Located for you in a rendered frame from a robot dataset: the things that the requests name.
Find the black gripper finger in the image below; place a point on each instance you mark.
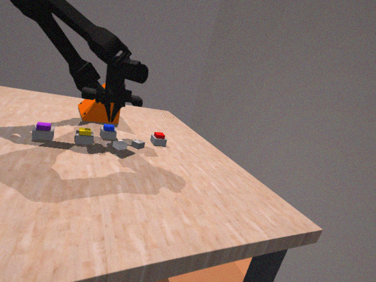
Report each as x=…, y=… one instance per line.
x=115, y=110
x=107, y=107

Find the red button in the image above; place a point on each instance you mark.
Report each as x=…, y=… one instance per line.
x=158, y=139

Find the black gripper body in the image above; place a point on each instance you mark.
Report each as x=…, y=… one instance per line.
x=91, y=94

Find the blue button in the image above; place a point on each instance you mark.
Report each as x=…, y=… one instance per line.
x=108, y=132

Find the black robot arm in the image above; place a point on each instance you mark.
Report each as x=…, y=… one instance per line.
x=104, y=44

